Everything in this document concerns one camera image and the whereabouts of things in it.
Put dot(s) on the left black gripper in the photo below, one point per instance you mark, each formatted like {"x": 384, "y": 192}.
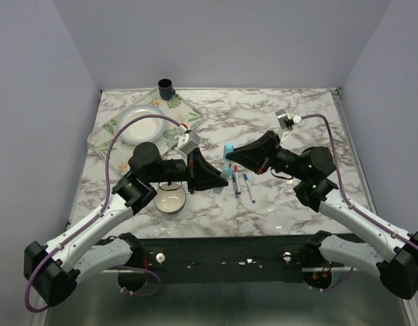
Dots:
{"x": 201, "y": 175}

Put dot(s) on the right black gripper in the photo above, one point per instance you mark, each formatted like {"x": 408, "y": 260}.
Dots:
{"x": 255, "y": 155}

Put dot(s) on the light blue marker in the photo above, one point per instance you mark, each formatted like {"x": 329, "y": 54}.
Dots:
{"x": 226, "y": 174}

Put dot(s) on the white marker blue tip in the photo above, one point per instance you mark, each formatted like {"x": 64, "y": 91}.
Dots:
{"x": 249, "y": 188}

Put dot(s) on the light blue marker cap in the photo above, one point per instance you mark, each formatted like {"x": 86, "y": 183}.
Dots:
{"x": 228, "y": 148}

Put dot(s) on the blue gel pen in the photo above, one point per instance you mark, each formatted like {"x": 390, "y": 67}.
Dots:
{"x": 235, "y": 188}

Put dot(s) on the white marker red tip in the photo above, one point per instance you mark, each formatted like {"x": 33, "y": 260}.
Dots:
{"x": 237, "y": 180}

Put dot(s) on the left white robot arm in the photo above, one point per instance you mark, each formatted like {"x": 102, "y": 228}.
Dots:
{"x": 55, "y": 268}

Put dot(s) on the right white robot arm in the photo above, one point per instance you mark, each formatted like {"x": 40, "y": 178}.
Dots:
{"x": 394, "y": 256}

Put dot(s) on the white dark-rimmed bowl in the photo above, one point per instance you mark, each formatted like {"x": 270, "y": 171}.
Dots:
{"x": 170, "y": 199}

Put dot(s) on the white blue-rimmed plate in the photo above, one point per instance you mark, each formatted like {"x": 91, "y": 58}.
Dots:
{"x": 145, "y": 130}

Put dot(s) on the dark blue mug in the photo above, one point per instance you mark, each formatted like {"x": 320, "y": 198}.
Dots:
{"x": 165, "y": 88}

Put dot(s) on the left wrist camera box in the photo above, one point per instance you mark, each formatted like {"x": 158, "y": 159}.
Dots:
{"x": 188, "y": 142}

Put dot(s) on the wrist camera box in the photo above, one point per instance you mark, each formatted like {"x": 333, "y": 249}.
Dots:
{"x": 286, "y": 123}
{"x": 188, "y": 142}

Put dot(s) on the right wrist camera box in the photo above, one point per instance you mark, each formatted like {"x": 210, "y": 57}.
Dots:
{"x": 286, "y": 123}

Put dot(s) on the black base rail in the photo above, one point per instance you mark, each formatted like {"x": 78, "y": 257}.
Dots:
{"x": 241, "y": 259}

